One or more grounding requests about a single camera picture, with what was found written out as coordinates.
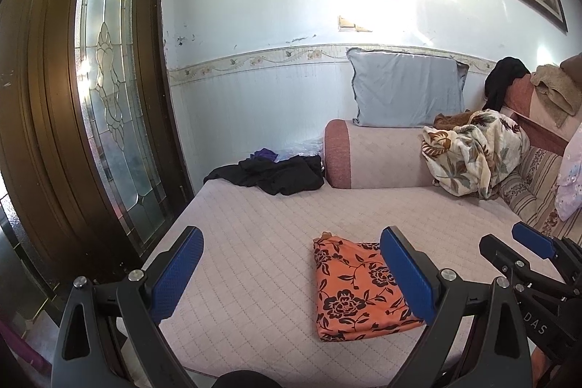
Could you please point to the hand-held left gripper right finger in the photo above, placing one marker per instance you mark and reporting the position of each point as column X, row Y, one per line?
column 407, row 274

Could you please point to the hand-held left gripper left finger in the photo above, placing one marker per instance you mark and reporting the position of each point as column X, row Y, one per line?
column 177, row 274

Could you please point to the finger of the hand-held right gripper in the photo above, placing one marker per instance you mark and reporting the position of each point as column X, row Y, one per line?
column 532, row 240
column 498, row 254

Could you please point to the orange floral shirt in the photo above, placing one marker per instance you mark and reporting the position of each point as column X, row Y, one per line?
column 354, row 292

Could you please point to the pink floral cloth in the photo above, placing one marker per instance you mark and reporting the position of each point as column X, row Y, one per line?
column 570, row 183

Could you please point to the cream floral blanket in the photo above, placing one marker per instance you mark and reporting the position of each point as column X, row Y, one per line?
column 473, row 156

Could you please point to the pink sofa armrest bolster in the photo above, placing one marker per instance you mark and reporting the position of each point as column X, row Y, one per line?
column 377, row 156

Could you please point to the brown cloth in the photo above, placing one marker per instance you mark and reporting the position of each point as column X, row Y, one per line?
column 450, row 120

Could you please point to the black cloth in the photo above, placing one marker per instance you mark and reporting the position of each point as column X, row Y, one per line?
column 282, row 176

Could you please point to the purple cloth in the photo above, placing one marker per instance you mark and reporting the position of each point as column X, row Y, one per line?
column 263, row 154

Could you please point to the beige towel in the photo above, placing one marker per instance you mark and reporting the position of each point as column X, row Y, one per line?
column 552, row 85

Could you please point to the clear plastic bag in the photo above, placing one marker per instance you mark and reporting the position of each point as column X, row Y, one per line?
column 304, row 147

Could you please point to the black garment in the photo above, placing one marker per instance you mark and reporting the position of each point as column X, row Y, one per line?
column 504, row 79

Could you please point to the purple tube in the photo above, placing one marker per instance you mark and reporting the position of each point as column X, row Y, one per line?
column 18, row 342

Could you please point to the grey-blue pillow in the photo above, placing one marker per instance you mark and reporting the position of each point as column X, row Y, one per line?
column 409, row 88

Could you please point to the wooden door with leaded glass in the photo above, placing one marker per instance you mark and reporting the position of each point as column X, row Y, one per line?
column 45, row 97

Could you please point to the wall light switch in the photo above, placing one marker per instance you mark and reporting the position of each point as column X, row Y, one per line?
column 345, row 22

